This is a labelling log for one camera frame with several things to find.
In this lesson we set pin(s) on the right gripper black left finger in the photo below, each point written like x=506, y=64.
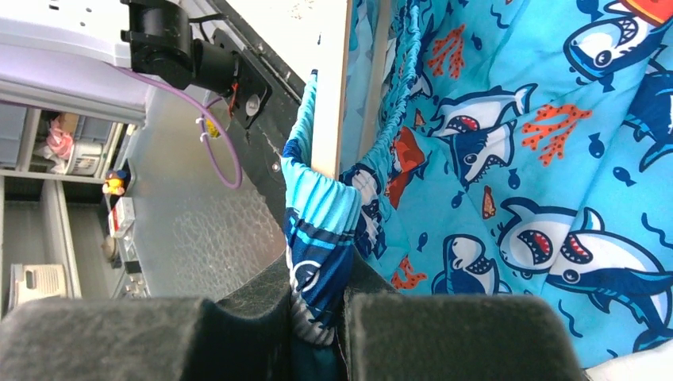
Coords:
x=244, y=336

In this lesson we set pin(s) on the blue shark print shorts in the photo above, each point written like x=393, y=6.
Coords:
x=497, y=147

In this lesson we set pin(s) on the black metal base rail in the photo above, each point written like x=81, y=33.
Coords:
x=266, y=105

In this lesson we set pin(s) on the light wooden hanger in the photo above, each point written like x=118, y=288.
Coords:
x=335, y=22

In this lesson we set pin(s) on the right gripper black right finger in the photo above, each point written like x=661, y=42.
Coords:
x=363, y=280

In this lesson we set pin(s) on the background storage shelf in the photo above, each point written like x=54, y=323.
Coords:
x=55, y=238

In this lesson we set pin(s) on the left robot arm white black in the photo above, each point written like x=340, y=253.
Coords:
x=89, y=48

